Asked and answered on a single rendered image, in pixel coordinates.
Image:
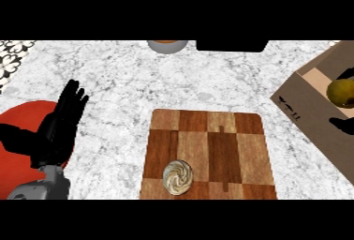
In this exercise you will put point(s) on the red round plate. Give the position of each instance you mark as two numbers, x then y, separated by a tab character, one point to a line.
18	168

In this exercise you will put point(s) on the grey bowl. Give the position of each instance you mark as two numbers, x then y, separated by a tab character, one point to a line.
167	48

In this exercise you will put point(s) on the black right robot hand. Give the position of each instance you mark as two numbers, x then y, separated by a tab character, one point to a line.
342	125

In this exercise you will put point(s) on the black appliance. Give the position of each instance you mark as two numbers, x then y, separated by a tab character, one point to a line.
230	45

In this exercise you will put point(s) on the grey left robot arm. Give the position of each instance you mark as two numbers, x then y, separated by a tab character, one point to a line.
51	185

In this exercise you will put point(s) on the checkered wooden cutting board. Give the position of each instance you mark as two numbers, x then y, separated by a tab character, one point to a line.
221	150

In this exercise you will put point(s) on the brown cardboard box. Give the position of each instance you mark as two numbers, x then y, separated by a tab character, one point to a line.
304	112

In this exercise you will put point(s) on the orange food in bowl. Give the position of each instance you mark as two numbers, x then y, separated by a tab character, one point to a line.
165	41

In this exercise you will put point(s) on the yellow lemon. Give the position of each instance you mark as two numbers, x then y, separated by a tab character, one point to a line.
342	92

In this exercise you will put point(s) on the black and white patterned cloth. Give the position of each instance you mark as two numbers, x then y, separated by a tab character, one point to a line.
10	59

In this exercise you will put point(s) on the cream swirled round pastry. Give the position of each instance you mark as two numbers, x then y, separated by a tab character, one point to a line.
177	177

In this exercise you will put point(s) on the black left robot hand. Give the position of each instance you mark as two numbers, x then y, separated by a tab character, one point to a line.
62	125

